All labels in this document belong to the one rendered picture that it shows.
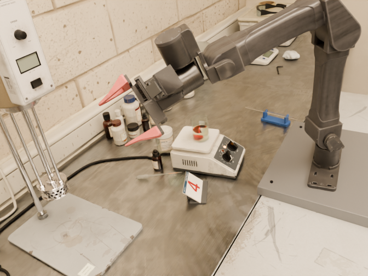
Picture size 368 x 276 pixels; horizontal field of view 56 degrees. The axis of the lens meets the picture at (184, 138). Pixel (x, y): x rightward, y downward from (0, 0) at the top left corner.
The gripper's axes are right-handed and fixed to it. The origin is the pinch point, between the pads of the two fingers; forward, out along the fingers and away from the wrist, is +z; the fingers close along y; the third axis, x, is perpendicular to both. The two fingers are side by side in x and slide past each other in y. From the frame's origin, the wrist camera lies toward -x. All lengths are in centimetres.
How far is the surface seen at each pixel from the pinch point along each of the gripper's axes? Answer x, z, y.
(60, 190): 10.9, 19.3, 4.7
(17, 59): -11.1, 7.2, -16.2
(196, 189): 26.1, -7.4, 23.7
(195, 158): 30.1, -12.0, 16.6
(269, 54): 97, -76, -2
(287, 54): 93, -82, 3
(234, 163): 29.6, -20.8, 24.1
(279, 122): 49, -45, 23
